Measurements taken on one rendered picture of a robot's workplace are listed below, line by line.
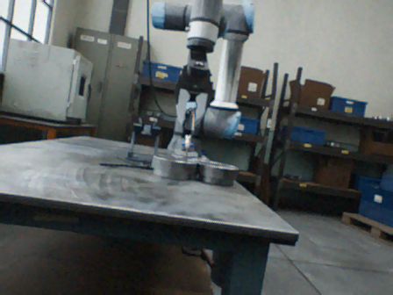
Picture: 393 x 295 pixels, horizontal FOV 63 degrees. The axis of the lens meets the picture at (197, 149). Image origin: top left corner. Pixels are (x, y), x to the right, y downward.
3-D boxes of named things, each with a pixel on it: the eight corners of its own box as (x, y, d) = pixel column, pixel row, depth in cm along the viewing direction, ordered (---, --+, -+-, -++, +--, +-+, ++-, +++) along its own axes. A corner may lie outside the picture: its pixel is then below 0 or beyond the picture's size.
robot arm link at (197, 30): (221, 25, 77) (188, 17, 76) (217, 45, 77) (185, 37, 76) (215, 34, 85) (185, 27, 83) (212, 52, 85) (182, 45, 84)
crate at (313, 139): (311, 145, 486) (314, 131, 484) (324, 147, 448) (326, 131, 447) (279, 140, 480) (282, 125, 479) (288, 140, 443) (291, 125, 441)
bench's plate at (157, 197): (297, 248, 43) (300, 233, 43) (-189, 183, 37) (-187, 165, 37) (203, 159, 163) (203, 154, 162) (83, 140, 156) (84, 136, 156)
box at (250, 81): (262, 98, 431) (267, 69, 429) (222, 91, 430) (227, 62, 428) (257, 101, 467) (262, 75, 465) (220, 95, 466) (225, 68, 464)
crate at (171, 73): (176, 87, 462) (179, 72, 461) (179, 83, 425) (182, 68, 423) (141, 80, 454) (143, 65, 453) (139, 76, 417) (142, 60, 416)
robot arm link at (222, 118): (204, 133, 141) (223, 3, 130) (238, 139, 138) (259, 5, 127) (198, 136, 130) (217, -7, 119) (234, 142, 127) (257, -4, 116)
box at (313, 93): (333, 111, 446) (339, 85, 444) (295, 104, 435) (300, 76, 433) (317, 112, 486) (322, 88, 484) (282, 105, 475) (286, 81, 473)
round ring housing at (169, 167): (201, 179, 78) (204, 162, 78) (179, 182, 69) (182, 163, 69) (166, 170, 83) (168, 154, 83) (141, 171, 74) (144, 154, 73)
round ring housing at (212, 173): (240, 183, 81) (244, 168, 81) (227, 188, 72) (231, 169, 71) (203, 176, 85) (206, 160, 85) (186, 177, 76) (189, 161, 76)
